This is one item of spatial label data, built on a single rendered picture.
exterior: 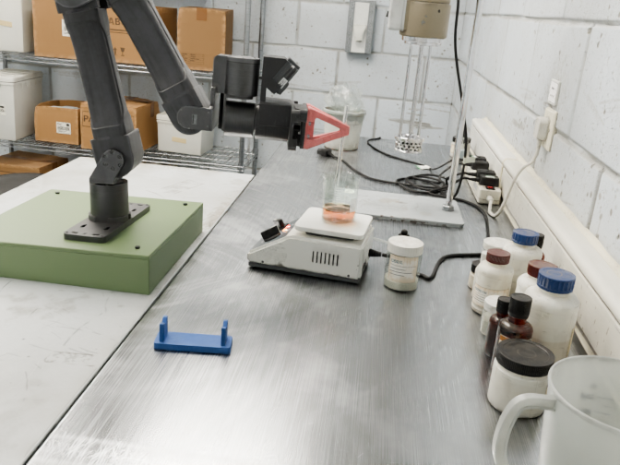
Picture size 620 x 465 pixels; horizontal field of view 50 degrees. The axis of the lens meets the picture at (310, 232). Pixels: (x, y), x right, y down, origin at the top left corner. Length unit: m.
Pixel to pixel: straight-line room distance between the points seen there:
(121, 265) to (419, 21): 0.80
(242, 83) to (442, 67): 2.56
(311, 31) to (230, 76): 2.50
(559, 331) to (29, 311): 0.73
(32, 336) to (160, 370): 0.19
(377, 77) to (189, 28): 0.99
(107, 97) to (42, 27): 2.44
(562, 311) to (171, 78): 0.66
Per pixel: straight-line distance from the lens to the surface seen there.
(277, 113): 1.05
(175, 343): 0.89
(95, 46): 1.10
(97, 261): 1.05
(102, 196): 1.13
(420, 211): 1.53
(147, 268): 1.02
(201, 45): 3.29
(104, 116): 1.10
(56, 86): 3.98
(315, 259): 1.11
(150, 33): 1.07
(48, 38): 3.52
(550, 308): 0.91
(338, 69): 3.55
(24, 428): 0.77
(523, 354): 0.83
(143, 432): 0.75
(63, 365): 0.87
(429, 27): 1.46
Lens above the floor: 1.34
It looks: 19 degrees down
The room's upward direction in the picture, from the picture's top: 5 degrees clockwise
